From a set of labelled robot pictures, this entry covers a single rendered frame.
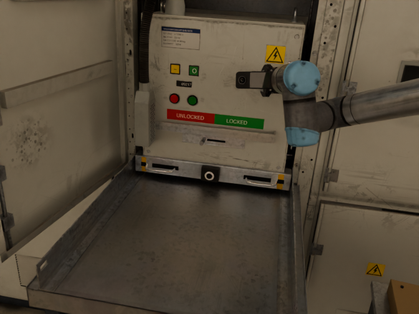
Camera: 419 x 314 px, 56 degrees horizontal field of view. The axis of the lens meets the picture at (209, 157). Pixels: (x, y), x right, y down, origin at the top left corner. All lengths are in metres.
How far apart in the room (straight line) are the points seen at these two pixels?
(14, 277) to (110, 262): 1.11
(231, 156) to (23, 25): 0.72
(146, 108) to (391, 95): 0.68
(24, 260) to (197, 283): 1.19
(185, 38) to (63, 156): 0.51
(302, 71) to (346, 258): 0.89
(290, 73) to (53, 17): 0.63
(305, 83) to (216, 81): 0.43
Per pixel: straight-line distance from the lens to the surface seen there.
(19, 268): 2.06
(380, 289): 1.23
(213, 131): 1.26
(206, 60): 1.25
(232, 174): 1.34
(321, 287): 1.68
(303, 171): 1.42
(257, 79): 1.07
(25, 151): 1.11
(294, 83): 0.88
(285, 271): 1.03
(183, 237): 1.11
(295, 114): 0.91
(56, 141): 1.19
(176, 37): 1.26
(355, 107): 0.97
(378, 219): 1.52
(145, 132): 1.24
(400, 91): 0.92
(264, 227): 1.18
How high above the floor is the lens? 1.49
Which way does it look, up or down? 24 degrees down
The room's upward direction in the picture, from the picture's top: 3 degrees clockwise
